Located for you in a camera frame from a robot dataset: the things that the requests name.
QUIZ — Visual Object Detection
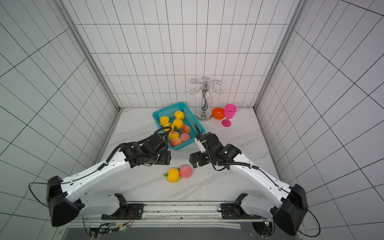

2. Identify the orange red peach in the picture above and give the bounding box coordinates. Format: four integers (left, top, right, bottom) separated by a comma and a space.
180, 125, 191, 134

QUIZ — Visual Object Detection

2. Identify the metal cup drying rack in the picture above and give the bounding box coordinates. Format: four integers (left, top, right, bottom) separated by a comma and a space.
190, 76, 223, 122

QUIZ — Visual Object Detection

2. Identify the yellow red peach top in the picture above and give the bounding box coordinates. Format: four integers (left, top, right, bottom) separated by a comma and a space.
168, 131, 180, 141

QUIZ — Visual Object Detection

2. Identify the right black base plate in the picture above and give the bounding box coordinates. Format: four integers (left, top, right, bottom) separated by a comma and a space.
219, 203, 262, 220

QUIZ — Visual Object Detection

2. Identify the yellow peach with leaf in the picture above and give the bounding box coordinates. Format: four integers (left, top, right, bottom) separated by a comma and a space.
159, 116, 170, 126

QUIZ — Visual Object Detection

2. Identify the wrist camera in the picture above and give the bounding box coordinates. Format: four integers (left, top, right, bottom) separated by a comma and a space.
195, 132, 224, 153
147, 134, 169, 152

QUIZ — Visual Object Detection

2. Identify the pink peach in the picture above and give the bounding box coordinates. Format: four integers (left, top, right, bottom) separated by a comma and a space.
180, 165, 193, 178
180, 133, 191, 143

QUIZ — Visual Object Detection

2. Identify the aluminium mounting rail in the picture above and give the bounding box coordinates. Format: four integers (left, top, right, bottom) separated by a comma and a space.
57, 202, 254, 234

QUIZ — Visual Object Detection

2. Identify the yellow peach red spot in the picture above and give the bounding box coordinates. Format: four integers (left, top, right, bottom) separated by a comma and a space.
173, 119, 184, 130

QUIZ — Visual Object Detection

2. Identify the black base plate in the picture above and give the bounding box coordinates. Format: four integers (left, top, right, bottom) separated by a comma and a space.
219, 203, 262, 220
101, 204, 144, 221

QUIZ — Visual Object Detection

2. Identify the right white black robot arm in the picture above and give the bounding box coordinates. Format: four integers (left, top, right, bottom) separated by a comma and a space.
189, 144, 308, 237

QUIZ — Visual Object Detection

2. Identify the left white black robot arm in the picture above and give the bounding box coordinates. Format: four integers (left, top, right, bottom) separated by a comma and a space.
46, 142, 172, 227

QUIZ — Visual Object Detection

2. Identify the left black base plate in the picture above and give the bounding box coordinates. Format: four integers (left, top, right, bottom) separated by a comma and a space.
101, 204, 144, 221

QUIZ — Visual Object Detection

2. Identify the pink peach bottom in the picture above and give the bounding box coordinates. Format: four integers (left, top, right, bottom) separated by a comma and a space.
180, 133, 191, 143

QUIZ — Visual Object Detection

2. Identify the orange plastic bowl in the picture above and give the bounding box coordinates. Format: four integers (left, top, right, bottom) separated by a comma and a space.
212, 108, 225, 120

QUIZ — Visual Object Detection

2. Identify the yellow peach leaf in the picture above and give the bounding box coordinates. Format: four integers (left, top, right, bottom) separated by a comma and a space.
164, 168, 180, 183

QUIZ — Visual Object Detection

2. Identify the pink plastic goblet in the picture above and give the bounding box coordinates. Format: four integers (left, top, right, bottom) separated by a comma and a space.
222, 104, 237, 127

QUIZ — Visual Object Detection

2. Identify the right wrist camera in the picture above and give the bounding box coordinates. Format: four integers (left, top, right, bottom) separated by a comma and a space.
195, 132, 224, 153

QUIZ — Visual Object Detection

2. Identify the teal plastic basket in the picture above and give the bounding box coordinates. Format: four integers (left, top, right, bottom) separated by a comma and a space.
152, 102, 206, 151

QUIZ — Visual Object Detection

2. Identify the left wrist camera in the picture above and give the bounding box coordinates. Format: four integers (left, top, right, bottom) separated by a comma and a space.
147, 134, 169, 152

